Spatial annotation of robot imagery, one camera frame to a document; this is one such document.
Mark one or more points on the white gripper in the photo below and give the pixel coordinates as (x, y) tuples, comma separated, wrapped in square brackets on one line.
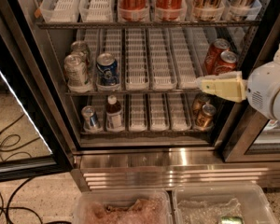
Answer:
[(265, 86)]

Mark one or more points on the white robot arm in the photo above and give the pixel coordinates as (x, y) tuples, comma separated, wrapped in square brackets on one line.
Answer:
[(261, 89)]

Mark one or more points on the red coke can front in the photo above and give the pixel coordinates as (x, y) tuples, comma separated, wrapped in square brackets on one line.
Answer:
[(226, 61)]

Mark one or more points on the red coke can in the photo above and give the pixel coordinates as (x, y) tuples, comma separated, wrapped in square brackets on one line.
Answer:
[(216, 47), (226, 61)]

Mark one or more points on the red coke can rear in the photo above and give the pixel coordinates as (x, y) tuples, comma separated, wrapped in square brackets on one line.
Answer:
[(216, 47)]

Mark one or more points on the gold can rear bottom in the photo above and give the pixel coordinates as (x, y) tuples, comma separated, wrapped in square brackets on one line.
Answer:
[(199, 101)]

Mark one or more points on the gold can front bottom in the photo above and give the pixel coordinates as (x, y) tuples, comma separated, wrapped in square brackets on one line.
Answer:
[(205, 116)]

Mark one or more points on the stainless fridge base grille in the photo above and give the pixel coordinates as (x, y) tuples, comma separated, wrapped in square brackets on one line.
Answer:
[(164, 168)]

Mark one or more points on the blue pepsi can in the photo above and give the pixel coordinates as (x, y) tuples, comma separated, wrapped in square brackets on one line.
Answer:
[(108, 70)]

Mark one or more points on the green can in bin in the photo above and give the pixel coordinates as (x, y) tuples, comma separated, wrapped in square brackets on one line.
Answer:
[(231, 220)]

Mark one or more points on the small redbull can bottom shelf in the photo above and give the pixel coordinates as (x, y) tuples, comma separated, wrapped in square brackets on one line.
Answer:
[(91, 122)]

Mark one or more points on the silver can rear left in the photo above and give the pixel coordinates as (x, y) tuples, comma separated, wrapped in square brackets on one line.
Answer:
[(81, 48)]

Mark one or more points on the silver can front left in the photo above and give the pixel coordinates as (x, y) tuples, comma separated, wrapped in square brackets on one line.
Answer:
[(76, 70)]

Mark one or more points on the open glass fridge door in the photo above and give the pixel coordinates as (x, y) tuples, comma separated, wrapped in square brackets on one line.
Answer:
[(32, 133)]

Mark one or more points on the brown bottle white cap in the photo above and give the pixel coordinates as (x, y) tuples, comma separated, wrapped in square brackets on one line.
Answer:
[(114, 114)]

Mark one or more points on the right clear plastic bin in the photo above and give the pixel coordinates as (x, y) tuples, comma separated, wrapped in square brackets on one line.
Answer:
[(206, 204)]

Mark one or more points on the clear plastic bin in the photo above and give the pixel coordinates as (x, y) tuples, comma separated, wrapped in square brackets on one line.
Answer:
[(124, 206), (206, 204)]

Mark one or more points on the left clear plastic bin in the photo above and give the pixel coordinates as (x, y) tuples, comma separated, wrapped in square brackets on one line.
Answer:
[(124, 206)]

